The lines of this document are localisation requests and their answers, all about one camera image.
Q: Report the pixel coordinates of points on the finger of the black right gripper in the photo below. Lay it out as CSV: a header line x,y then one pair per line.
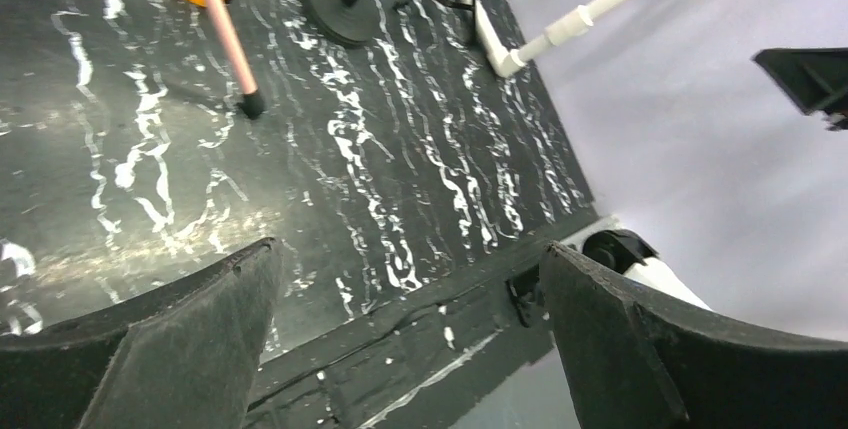
x,y
814,79

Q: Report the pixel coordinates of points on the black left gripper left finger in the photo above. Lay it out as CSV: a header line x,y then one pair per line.
x,y
183,355

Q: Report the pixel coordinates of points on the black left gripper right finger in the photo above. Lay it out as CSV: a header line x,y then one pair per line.
x,y
635,357

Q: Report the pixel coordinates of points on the black microphone stand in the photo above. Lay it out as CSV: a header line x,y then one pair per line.
x,y
350,23

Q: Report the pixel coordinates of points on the pink music stand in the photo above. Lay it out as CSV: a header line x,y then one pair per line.
x,y
252,104

